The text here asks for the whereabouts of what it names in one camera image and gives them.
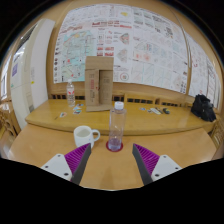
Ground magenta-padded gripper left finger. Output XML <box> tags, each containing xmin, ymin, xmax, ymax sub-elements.
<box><xmin>39</xmin><ymin>142</ymin><xmax>92</xmax><ymax>185</ymax></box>

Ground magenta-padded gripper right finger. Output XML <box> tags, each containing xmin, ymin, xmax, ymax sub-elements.
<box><xmin>131</xmin><ymin>143</ymin><xmax>184</xmax><ymax>186</ymax></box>

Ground clear white-capped water bottle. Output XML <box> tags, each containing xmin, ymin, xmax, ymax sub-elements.
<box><xmin>107</xmin><ymin>101</ymin><xmax>128</xmax><ymax>152</ymax></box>

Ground white ceramic mug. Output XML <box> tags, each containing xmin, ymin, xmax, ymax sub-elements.
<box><xmin>73</xmin><ymin>125</ymin><xmax>101</xmax><ymax>149</ymax></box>

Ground small white flat packet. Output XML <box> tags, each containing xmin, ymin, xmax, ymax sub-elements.
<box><xmin>148</xmin><ymin>106</ymin><xmax>163</xmax><ymax>115</ymax></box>

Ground colourful sticker cards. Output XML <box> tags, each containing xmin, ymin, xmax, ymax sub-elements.
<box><xmin>73</xmin><ymin>103</ymin><xmax>84</xmax><ymax>115</ymax></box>

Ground wooden chair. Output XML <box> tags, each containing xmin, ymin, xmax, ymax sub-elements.
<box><xmin>0</xmin><ymin>101</ymin><xmax>19</xmax><ymax>158</ymax></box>
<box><xmin>209</xmin><ymin>121</ymin><xmax>224</xmax><ymax>149</ymax></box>

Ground black bag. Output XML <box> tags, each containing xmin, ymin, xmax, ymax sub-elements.
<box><xmin>190</xmin><ymin>93</ymin><xmax>217</xmax><ymax>123</ymax></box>

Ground clear bottle with red label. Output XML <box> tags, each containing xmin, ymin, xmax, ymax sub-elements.
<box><xmin>66</xmin><ymin>78</ymin><xmax>76</xmax><ymax>108</ymax></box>

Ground brown cardboard box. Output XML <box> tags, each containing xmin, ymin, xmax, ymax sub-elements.
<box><xmin>83</xmin><ymin>55</ymin><xmax>115</xmax><ymax>113</ymax></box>

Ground white door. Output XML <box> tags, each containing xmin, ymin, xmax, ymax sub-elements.
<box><xmin>9</xmin><ymin>18</ymin><xmax>56</xmax><ymax>131</ymax></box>

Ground wall poster sheets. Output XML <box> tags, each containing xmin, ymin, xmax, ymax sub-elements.
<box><xmin>53</xmin><ymin>2</ymin><xmax>223</xmax><ymax>101</ymax></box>

